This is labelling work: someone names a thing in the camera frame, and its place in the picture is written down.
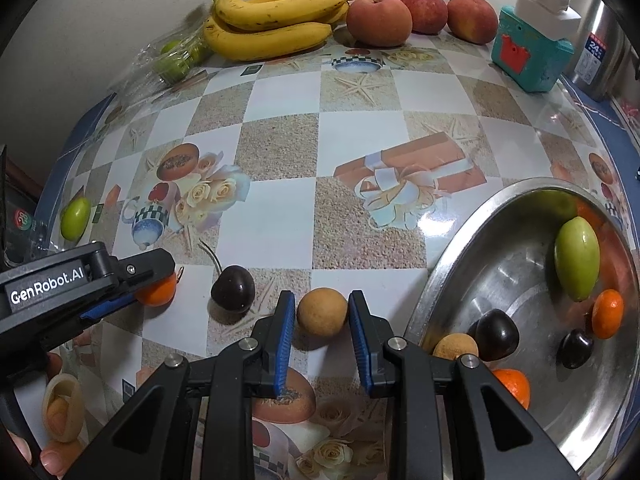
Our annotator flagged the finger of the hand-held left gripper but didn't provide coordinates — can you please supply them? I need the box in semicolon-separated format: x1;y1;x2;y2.
80;294;143;322
112;248;176;291

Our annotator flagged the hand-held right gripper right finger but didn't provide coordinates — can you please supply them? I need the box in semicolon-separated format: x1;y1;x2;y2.
348;290;576;480

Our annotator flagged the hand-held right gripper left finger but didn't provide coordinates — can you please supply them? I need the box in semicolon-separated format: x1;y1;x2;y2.
65;290;296;480

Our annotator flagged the orange tangerine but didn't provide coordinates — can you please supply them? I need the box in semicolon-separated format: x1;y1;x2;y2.
591;289;626;340
492;368;531;411
135;272;178;307

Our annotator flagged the brown longan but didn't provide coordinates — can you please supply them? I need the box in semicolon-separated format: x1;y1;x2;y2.
296;287;349;337
432;333;479;361

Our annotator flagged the dark cherry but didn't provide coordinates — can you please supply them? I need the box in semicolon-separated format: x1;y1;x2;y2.
199;240;256;317
557;329;596;370
474;308;521;362

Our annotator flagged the round steel basin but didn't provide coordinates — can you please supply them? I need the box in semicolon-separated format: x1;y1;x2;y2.
402;177;640;471

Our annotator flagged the large green jujube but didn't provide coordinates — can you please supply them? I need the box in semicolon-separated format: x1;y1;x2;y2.
554;216;601;302

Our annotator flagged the person's left hand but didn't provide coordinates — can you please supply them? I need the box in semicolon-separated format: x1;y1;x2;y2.
7;432;83;478

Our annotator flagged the small green jujube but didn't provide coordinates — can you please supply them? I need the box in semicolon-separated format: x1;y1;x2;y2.
60;196;92;241

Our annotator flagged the clear plastic packaging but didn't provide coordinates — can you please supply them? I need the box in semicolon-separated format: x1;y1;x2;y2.
0;195;56;263

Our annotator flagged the plastic bag of green jujubes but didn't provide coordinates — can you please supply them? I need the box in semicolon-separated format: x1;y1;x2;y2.
112;2;216;93

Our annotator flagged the yellow banana bunch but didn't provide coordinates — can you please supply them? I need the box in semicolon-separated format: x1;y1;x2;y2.
202;0;377;62

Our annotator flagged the red apple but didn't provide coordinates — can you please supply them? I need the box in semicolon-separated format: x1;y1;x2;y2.
446;0;500;45
393;0;449;36
346;0;413;48

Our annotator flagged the teal toy box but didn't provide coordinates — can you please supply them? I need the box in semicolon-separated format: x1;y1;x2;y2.
490;5;575;93

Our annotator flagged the steel thermos bottle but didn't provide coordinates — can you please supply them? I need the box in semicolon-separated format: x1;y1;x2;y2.
570;0;633;102

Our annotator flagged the white plastic device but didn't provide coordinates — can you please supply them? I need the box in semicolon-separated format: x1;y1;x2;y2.
516;0;582;41

